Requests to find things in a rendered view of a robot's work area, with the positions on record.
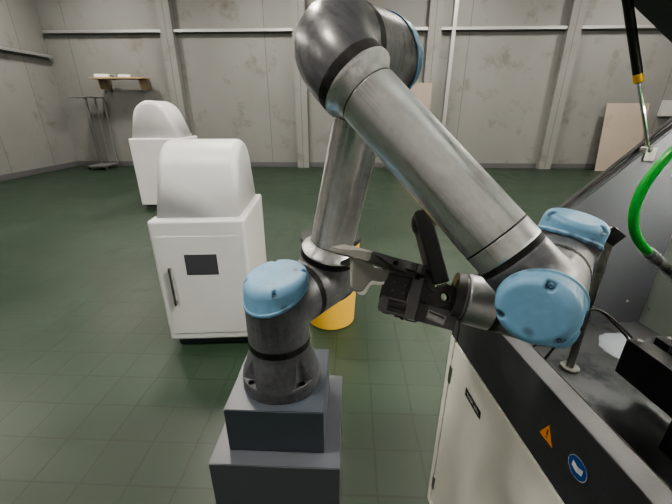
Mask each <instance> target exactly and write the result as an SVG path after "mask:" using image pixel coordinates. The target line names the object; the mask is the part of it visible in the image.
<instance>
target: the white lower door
mask: <svg viewBox="0 0 672 504"><path fill-rule="evenodd" d="M447 381H448V383H449V385H448V392H447V398H446V405H445V411H444V417H443V424H442V430H441V437H440V443H439V449H438V456H437V462H436V469H435V475H434V474H433V477H432V483H431V486H432V494H431V502H432V504H565V503H564V502H563V500H562V499H561V497H560V496H559V494H558V493H557V491H556V490H555V488H554V487H553V485H552V484H551V482H550V481H549V479H548V478H547V476H546V475H545V473H544V472H543V470H542V469H541V467H540V466H539V464H538V463H537V461H536V460H535V458H534V457H533V455H532V454H531V452H530V451H529V449H528V448H527V446H526V445H525V443H524V442H523V440H522V439H521V437H520V436H519V434H518V433H517V431H516V430H515V428H514V427H513V425H512V424H511V422H510V421H509V419H508V418H507V416H506V415H505V413H504V412H503V410H502V409H501V407H500V406H499V404H498V403H497V401H496V400H495V398H494V397H493V395H492V394H491V392H490V391H489V389H488V388H487V386H486V385H485V383H484V382H483V380H482V379H481V377H480V376H479V374H478V373H477V371H476V370H475V368H474V367H473V365H472V364H471V362H470V361H469V359H468V358H467V356H466V355H465V353H464V352H463V350H462V349H461V347H460V346H459V344H458V343H457V342H455V347H454V353H453V360H452V366H451V365H450V366H449V373H448V379H447Z"/></svg>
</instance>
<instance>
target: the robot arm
mask: <svg viewBox="0 0 672 504"><path fill-rule="evenodd" d="M294 53H295V61H296V64H297V67H298V70H299V73H300V75H301V77H302V79H303V81H304V83H305V84H306V86H307V87H308V89H309V90H310V92H311V93H312V95H313V96H314V97H315V98H316V100H317V101H318V102H319V103H320V104H321V105H322V107H323V108H324V109H325V110H326V111H327V112H328V113H329V114H330V115H331V116H332V117H333V122H332V127H331V133H330V138H329V143H328V149H327V154H326V160H325V165H324V170H323V176H322V181H321V186H320V192H319V197H318V203H317V208H316V213H315V219H314V224H313V230H312V235H311V236H310V237H308V238H306V239H305V240H304V241H303V243H302V248H301V254H300V259H299V260H298V262H297V261H294V260H288V259H281V260H277V261H276V262H273V261H270V262H266V263H264V264H261V265H259V266H258V267H256V268H254V269H253V270H252V271H251V272H250V273H249V274H248V275H247V276H246V278H245V280H244V283H243V298H242V303H243V308H244V310H245V318H246V327H247V336H248V344H249V350H248V354H247V358H246V361H245V365H244V369H243V383H244V388H245V390H246V392H247V394H248V395H249V396H250V397H251V398H253V399H254V400H256V401H258V402H260V403H263V404H267V405H285V404H290V403H294V402H296V401H299V400H301V399H303V398H304V397H306V396H307V395H309V394H310V393H311V392H312V391H313V390H314V389H315V387H316V386H317V384H318V381H319V377H320V368H319V361H318V359H317V356H316V354H315V352H314V350H313V347H312V345H311V343H310V330H309V324H310V322H311V321H312V320H314V319H315V318H316V317H318V316H319V315H321V314H322V313H324V312H325V311H327V310H328V309H329V308H331V307H332V306H334V305H335V304H337V303H338V302H340V301H342V300H344V299H346V298H347V297H348V296H349V295H350V294H351V293H352V292H353V291H355V292H357V293H358V294H359V295H365V294H366V293H367V291H368V290H369V289H370V287H371V286H372V285H379V286H381V285H382V287H381V291H380V295H379V299H380V300H379V304H378V311H381V312H382V313H384V314H388V315H389V314H392V315H394V317H399V319H401V320H404V318H405V319H406V320H407V321H410V322H417V321H418V322H422V323H426V324H430V325H433V326H437V327H441V328H444V329H448V330H452V331H454V329H455V324H456V320H458V322H459V323H461V324H464V325H468V326H472V327H475V328H479V329H483V330H487V331H491V332H495V333H498V334H502V335H506V336H509V337H513V338H517V339H519V340H522V341H524V342H527V343H530V344H534V345H541V346H547V347H554V348H560V349H561V348H567V347H569V346H571V345H572V344H573V343H574V342H575V341H576V340H577V339H578V337H579V335H580V333H581V331H580V328H581V326H582V325H583V321H584V318H585V317H586V315H587V314H588V311H589V308H590V297H589V291H590V285H591V281H592V275H593V267H594V263H595V261H596V259H597V257H598V256H599V254H600V252H603V250H604V245H605V243H606V241H607V239H608V237H609V235H610V227H609V226H608V225H607V224H606V223H605V222H604V221H602V220H601V219H599V218H597V217H594V216H592V215H589V214H587V213H584V212H580V211H577V210H572V209H567V208H551V209H549V210H547V211H546V212H545V213H544V215H543V217H542V218H541V220H540V222H539V224H538V225H536V224H535V223H534V222H533V221H532V220H531V219H530V218H529V217H528V216H527V215H526V214H525V212H524V211H523V210H522V209H521V208H520V207H519V206H518V205H517V204H516V203H515V202H514V201H513V200H512V199H511V197H510V196H509V195H508V194H507V193H506V192H505V191H504V190H503V189H502V188H501V187H500V186H499V185H498V184H497V182H496V181H495V180H494V179H493V178H492V177H491V176H490V175H489V174H488V173H487V172H486V171H485V170H484V169H483V167H482V166H481V165H480V164H479V163H478V162H477V161H476V160H475V159H474V158H473V157H472V156H471V155H470V154H469V152H468V151H467V150H466V149H465V148H464V147H463V146H462V145H461V144H460V143H459V142H458V141H457V140H456V139H455V137H454V136H453V135H452V134H451V133H450V132H449V131H448V130H447V129H446V128H445V127H444V126H443V125H442V124H441V122H440V121H439V120H438V119H437V118H436V117H435V116H434V115H433V114H432V113H431V112H430V111H429V110H428V109H427V107H426V106H425V105H424V104H423V103H422V102H421V101H420V100H419V99H418V98H417V97H416V96H415V95H414V94H413V92H412V91H411V90H410V89H411V88H412V87H413V85H414V84H415V82H416V81H417V79H418V77H419V75H420V72H421V68H422V63H423V48H422V43H421V40H420V37H419V35H418V33H417V31H416V29H415V28H414V27H413V25H412V24H411V23H410V22H408V21H407V20H406V19H405V18H404V17H402V16H401V15H400V14H398V13H397V12H395V11H392V10H389V9H384V8H382V7H379V6H377V5H375V4H372V3H370V2H368V1H366V0H316V1H315V2H314V3H313V4H312V5H311V6H310V7H309V8H308V9H307V10H306V11H305V13H304V14H303V16H302V17H301V19H300V22H299V24H298V27H297V29H296V34H295V40H294ZM376 155H377V157H378V158H379V159H380V160H381V161H382V162H383V163H384V165H385V166H386V167H387V168H388V169H389V170H390V172H391V173H392V174H393V175H394V176H395V177H396V178H397V180H398V181H399V182H400V183H401V184H402V185H403V186H404V188H405V189H406V190H407V191H408V192H409V193H410V194H411V196H412V197H413V198H414V199H415V200H416V201H417V203H418V204H419V205H420V206H421V207H422V208H423V209H421V210H417V211H415V213H414V215H413V217H412V219H411V221H412V222H411V229H412V231H413V233H414V234H415V237H416V240H417V244H418V248H419V252H420V256H421V259H422V263H423V266H422V265H421V264H419V263H415V262H412V261H408V260H404V259H399V258H396V257H392V256H389V255H385V254H382V253H378V252H375V251H370V250H366V249H363V248H359V247H355V246H354V245H353V244H354V240H355V236H356V233H357V229H358V225H359V221H360V217H361V213H362V209H363V205H364V202H365V198H366V194H367V190H368V186H369V182H370V178H371V174H372V171H373V167H374V163H375V159H376ZM435 223H436V224H437V225H438V227H439V228H440V229H441V230H442V231H443V232H444V234H445V235H446V236H447V237H448V238H449V239H450V240H451V242H452V243H453V244H454V245H455V246H456V247H457V248H458V250H459V251H460V252H461V253H462V254H463V255H464V256H465V258H466V259H467V260H468V261H469V262H470V263H471V265H472V266H473V267H474V268H475V269H476V270H477V271H478V273H479V274H480V275H481V276H482V277H481V276H477V275H473V274H470V275H467V274H463V273H459V272H457V273H456V274H455V276H454V278H453V280H452V283H451V286H450V285H449V284H447V283H445V282H448V281H449V280H450V279H449V276H448V272H447V268H446V265H445V261H444V257H443V254H442V250H441V246H440V243H439V239H438V235H437V232H436V228H435V226H436V224H435ZM442 283H444V284H445V285H444V284H442ZM437 284H439V286H438V285H437ZM435 285H436V286H437V287H435ZM441 285H442V286H441ZM442 293H444V294H445V295H446V300H445V301H444V300H442V298H441V295H442ZM408 319H411V320H415V321H411V320H408Z"/></svg>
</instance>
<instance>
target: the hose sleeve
mask: <svg viewBox="0 0 672 504"><path fill-rule="evenodd" d="M651 248H652V249H653V251H652V253H650V254H649V255H644V254H642V253H641V254H642V256H643V257H645V259H646V260H648V261H649V262H650V263H651V264H653V265H654V266H655V267H656V268H657V269H658V270H659V271H660V272H661V273H662V274H664V275H665V276H666V277H667V278H669V279H670V280H672V264H671V263H670V262H669V261H667V260H666V259H665V258H664V257H663V256H662V255H661V254H660V253H659V252H658V251H657V250H655V249H654V248H653V247H651Z"/></svg>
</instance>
